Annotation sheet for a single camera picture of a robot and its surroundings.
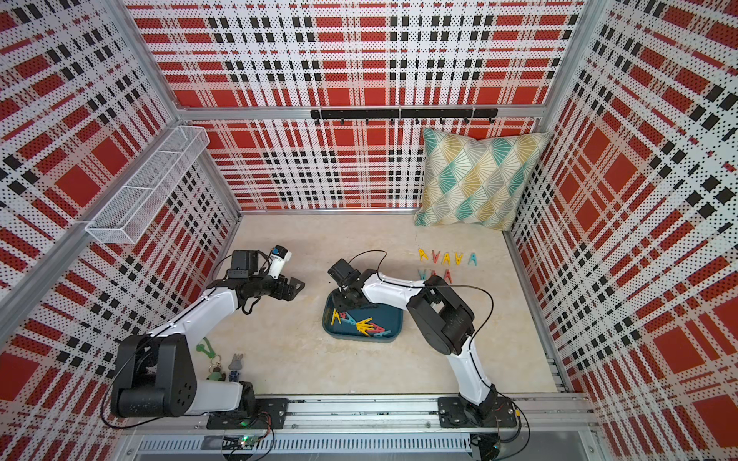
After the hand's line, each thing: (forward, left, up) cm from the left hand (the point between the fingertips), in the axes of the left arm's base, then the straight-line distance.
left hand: (295, 280), depth 90 cm
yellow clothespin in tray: (-12, -22, -8) cm, 27 cm away
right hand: (-4, -16, -7) cm, 18 cm away
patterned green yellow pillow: (+27, -59, +17) cm, 67 cm away
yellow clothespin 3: (+14, -56, -8) cm, 58 cm away
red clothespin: (+16, -48, -10) cm, 51 cm away
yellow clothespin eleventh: (-9, -13, -8) cm, 17 cm away
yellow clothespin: (+17, -43, -9) cm, 47 cm away
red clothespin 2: (+8, -46, -9) cm, 48 cm away
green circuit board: (-42, +5, -6) cm, 43 cm away
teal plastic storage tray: (-11, -29, -7) cm, 32 cm away
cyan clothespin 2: (+7, -42, -9) cm, 44 cm away
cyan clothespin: (+14, -61, -8) cm, 63 cm away
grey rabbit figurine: (-25, +14, -7) cm, 29 cm away
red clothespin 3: (+7, -51, -9) cm, 52 cm away
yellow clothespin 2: (+14, -52, -8) cm, 54 cm away
